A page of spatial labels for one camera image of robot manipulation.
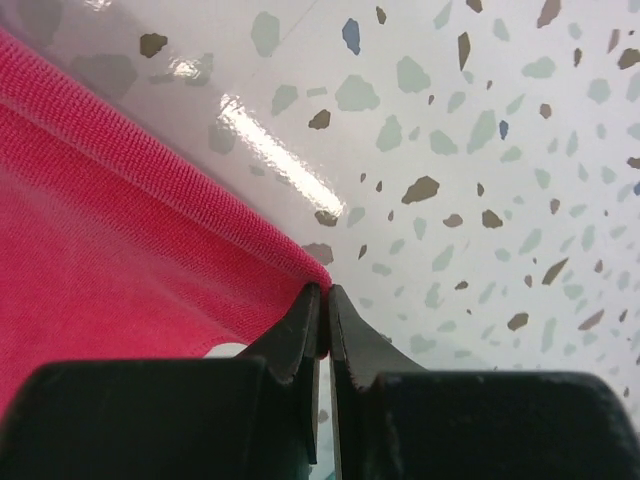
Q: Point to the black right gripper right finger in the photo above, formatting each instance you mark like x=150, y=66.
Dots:
x=394, y=419

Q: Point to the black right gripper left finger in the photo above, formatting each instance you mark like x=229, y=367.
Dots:
x=251, y=416

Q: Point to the pink towel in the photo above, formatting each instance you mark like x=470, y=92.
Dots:
x=113, y=246

